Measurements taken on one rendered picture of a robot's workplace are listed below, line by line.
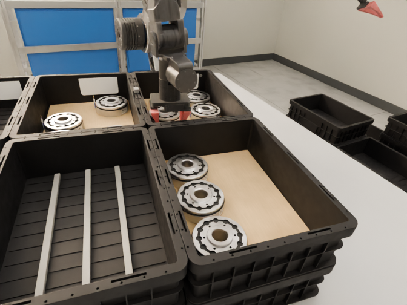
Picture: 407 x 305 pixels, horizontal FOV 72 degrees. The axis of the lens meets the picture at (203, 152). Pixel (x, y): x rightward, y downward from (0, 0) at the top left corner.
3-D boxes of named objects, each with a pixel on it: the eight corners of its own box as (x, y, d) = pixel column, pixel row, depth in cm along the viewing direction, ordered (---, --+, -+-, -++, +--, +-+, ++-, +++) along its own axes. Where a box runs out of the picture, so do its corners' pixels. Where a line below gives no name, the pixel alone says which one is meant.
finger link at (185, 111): (190, 134, 79) (191, 104, 74) (165, 136, 78) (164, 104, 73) (186, 123, 85) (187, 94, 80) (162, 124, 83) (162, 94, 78)
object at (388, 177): (316, 192, 173) (334, 146, 154) (348, 180, 185) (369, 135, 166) (375, 241, 145) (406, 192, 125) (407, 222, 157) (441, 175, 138)
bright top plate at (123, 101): (97, 97, 98) (97, 95, 98) (127, 96, 100) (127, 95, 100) (94, 109, 90) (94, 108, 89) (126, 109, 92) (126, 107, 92)
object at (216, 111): (186, 105, 97) (186, 104, 97) (214, 103, 100) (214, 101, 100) (196, 118, 90) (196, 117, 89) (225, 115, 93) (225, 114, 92)
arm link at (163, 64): (176, 50, 72) (155, 51, 70) (188, 58, 67) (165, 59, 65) (175, 76, 76) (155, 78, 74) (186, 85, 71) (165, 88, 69)
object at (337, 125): (273, 157, 201) (288, 98, 175) (303, 148, 214) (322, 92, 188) (315, 192, 173) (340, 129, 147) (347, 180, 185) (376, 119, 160)
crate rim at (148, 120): (130, 78, 101) (129, 71, 100) (208, 74, 110) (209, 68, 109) (147, 134, 70) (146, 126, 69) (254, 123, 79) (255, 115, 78)
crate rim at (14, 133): (37, 81, 93) (35, 75, 91) (130, 78, 101) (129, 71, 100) (10, 148, 62) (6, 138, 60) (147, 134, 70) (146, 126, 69)
